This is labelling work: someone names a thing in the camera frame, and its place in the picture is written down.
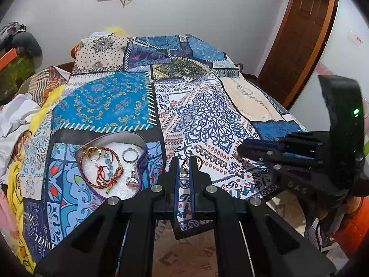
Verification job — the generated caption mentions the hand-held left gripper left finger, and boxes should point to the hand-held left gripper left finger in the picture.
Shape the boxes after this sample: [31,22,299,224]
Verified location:
[34,156,181,277]

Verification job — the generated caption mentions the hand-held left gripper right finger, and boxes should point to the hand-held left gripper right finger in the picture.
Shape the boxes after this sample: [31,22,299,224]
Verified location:
[189,156,336,277]

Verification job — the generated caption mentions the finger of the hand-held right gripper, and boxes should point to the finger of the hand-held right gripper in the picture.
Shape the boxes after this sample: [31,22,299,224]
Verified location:
[237,139,315,163]
[271,132,324,152]

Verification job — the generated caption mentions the gold ring with charm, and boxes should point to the gold ring with charm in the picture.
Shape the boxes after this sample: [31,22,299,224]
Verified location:
[180,155,202,176]

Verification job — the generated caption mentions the silver ring keychain pink charm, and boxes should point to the silver ring keychain pink charm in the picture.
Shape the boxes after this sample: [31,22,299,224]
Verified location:
[122,148,139,189]

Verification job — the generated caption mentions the purple heart-shaped tin box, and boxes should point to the purple heart-shaped tin box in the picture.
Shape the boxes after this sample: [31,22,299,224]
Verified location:
[75,132,148,203]

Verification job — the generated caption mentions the blue bead earrings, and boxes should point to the blue bead earrings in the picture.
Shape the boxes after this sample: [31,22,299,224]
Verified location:
[102,153,115,177]

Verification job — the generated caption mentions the red braided bracelet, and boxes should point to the red braided bracelet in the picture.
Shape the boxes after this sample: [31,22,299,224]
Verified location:
[79,147,125,194]

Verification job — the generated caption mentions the plain gold ring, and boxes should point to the plain gold ring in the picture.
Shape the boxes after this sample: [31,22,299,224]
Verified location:
[86,147,101,161]

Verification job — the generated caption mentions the white wardrobe door pink hearts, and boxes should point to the white wardrobe door pink hearts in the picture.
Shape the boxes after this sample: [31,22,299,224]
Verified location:
[288,0,369,139]

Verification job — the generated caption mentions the white red sticker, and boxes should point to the white red sticker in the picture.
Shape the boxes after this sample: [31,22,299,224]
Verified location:
[347,30,365,50]

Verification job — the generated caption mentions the brown wooden door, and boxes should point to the brown wooden door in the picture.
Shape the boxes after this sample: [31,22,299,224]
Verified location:
[258,0,337,108]

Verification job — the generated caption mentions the blue patchwork blanket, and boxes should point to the blue patchwork blanket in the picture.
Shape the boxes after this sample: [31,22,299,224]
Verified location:
[17,33,306,277]

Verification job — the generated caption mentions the orange striped blanket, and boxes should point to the orange striped blanket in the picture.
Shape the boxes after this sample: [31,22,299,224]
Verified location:
[27,66,70,108]

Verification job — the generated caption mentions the pink plush toy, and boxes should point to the pink plush toy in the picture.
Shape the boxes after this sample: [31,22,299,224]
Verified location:
[0,190,15,235]

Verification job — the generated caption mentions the white cloth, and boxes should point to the white cloth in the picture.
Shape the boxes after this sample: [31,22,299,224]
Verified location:
[0,94,41,151]

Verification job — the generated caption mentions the orange box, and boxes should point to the orange box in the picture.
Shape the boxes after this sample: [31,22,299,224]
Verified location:
[0,48,18,70]

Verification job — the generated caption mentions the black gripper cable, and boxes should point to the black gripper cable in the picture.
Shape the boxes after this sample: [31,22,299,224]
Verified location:
[315,219,332,252]

